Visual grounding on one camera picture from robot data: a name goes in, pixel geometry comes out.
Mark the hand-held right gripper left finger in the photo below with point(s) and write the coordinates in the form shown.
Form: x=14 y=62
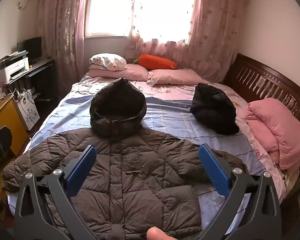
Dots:
x=81 y=170

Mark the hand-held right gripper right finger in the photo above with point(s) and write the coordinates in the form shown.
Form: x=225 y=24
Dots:
x=213 y=170

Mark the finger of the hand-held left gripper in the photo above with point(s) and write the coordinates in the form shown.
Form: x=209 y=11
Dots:
x=1 y=142

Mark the brown hooded puffer jacket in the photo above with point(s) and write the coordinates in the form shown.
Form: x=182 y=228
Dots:
x=137 y=175

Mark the person's right hand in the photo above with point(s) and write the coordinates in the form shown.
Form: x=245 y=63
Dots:
x=160 y=234

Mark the yellow wooden cabinet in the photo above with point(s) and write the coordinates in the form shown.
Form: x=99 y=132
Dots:
x=7 y=120

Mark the white floral computer tower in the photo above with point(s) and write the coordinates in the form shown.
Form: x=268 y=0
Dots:
x=30 y=110

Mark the black puffer jacket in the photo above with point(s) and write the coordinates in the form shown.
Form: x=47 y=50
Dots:
x=212 y=107

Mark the white printer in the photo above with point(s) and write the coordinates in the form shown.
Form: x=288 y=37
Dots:
x=12 y=71

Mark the bed with blue pink sheet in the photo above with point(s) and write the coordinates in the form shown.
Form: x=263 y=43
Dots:
x=165 y=115

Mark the black computer desk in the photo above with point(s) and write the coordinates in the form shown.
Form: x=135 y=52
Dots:
x=43 y=80

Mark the folded pink quilt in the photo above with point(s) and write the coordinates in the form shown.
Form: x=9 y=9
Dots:
x=277 y=127

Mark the black computer monitor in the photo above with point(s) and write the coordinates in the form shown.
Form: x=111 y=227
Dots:
x=31 y=47

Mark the dark wooden headboard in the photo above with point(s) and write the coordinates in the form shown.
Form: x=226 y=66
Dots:
x=260 y=80

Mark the pink pillow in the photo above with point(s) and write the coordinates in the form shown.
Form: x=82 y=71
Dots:
x=175 y=76
x=135 y=73

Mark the white floral pillow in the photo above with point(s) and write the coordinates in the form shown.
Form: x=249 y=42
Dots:
x=107 y=60

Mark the orange carrot plush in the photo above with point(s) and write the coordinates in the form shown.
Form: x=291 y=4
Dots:
x=157 y=61

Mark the window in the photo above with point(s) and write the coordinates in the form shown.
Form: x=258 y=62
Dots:
x=110 y=7

